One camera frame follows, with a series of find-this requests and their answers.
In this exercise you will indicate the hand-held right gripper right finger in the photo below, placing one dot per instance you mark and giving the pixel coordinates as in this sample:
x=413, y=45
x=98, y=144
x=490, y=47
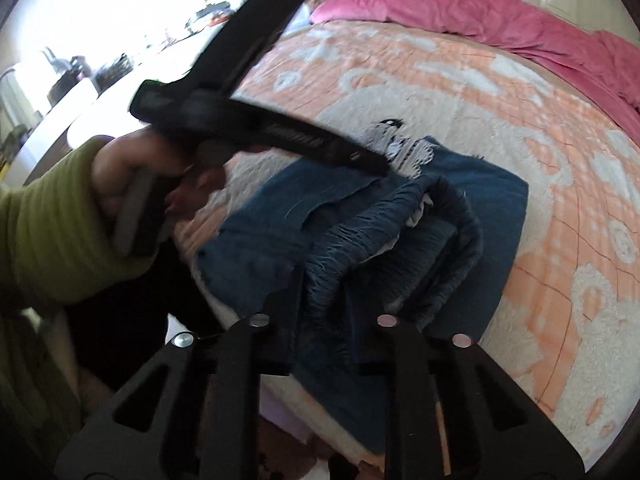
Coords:
x=405, y=385

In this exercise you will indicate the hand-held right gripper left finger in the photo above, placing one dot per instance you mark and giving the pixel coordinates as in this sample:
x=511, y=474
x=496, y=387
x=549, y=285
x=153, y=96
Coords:
x=235, y=375

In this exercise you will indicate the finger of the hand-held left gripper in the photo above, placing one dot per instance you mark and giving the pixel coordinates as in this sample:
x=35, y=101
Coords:
x=250, y=35
x=362, y=160

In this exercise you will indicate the blue denim pants with lace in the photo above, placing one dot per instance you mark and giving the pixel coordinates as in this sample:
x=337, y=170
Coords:
x=450, y=240

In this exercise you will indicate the person's left forearm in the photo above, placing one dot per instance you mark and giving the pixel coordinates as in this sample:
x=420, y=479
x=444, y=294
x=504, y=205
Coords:
x=50, y=230

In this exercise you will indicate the person's left hand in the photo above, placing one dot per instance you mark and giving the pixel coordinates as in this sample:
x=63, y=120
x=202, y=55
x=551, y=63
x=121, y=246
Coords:
x=125, y=165

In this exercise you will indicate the peach printed fleece blanket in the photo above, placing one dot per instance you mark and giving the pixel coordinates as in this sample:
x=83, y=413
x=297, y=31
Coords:
x=500, y=110

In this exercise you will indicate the pink duvet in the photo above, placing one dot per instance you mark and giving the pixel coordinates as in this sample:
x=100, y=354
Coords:
x=450, y=10

